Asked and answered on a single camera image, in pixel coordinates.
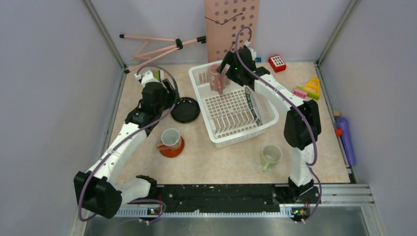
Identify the pink ghost mug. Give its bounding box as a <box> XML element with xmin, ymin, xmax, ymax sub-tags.
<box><xmin>208</xmin><ymin>63</ymin><xmax>230</xmax><ymax>95</ymax></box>

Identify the orange white mug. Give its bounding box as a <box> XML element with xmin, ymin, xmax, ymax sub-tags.
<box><xmin>156</xmin><ymin>128</ymin><xmax>182</xmax><ymax>151</ymax></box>

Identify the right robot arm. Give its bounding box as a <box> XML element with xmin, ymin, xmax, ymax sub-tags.
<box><xmin>217</xmin><ymin>46</ymin><xmax>322</xmax><ymax>203</ymax></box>

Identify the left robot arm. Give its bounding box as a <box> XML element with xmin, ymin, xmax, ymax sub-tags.
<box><xmin>74</xmin><ymin>71</ymin><xmax>179</xmax><ymax>221</ymax></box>

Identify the white plastic dish rack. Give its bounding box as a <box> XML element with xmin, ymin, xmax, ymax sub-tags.
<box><xmin>189</xmin><ymin>61</ymin><xmax>279</xmax><ymax>148</ymax></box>

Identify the striped toy block stack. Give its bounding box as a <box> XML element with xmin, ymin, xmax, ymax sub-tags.
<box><xmin>154</xmin><ymin>70</ymin><xmax>164</xmax><ymax>82</ymax></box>

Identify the black plate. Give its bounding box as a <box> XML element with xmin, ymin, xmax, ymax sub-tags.
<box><xmin>171</xmin><ymin>97</ymin><xmax>201</xmax><ymax>123</ymax></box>

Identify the red toy block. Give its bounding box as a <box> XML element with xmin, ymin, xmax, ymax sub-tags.
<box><xmin>268</xmin><ymin>55</ymin><xmax>287</xmax><ymax>73</ymax></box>

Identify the pink perforated board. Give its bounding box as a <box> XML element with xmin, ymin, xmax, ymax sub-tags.
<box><xmin>204</xmin><ymin>0</ymin><xmax>260</xmax><ymax>62</ymax></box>

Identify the pink tripod stand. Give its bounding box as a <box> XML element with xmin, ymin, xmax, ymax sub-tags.
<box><xmin>119</xmin><ymin>34</ymin><xmax>207</xmax><ymax>74</ymax></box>

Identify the orange saucer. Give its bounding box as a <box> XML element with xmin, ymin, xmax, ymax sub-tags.
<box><xmin>159</xmin><ymin>138</ymin><xmax>185</xmax><ymax>158</ymax></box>

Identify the pink toy brick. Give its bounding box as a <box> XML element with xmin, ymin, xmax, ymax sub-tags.
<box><xmin>294</xmin><ymin>88</ymin><xmax>308</xmax><ymax>99</ymax></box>

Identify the yellow green toy triangle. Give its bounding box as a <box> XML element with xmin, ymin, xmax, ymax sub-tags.
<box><xmin>296</xmin><ymin>78</ymin><xmax>321</xmax><ymax>100</ymax></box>

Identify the green mug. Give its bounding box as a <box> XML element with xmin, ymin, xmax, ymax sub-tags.
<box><xmin>260</xmin><ymin>145</ymin><xmax>282</xmax><ymax>173</ymax></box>

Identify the small wooden block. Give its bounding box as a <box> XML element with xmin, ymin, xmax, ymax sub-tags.
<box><xmin>333</xmin><ymin>110</ymin><xmax>341</xmax><ymax>119</ymax></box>

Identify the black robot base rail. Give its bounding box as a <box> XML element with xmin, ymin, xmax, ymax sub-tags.
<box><xmin>120</xmin><ymin>182</ymin><xmax>323</xmax><ymax>219</ymax></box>

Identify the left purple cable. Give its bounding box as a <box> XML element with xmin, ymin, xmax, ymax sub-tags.
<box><xmin>77</xmin><ymin>64</ymin><xmax>180</xmax><ymax>223</ymax></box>

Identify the purple cable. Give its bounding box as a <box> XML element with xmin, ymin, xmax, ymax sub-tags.
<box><xmin>234</xmin><ymin>27</ymin><xmax>323</xmax><ymax>224</ymax></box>
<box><xmin>77</xmin><ymin>64</ymin><xmax>180</xmax><ymax>223</ymax></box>

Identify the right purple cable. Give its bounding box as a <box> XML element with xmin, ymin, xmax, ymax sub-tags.
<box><xmin>234</xmin><ymin>27</ymin><xmax>323</xmax><ymax>224</ymax></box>

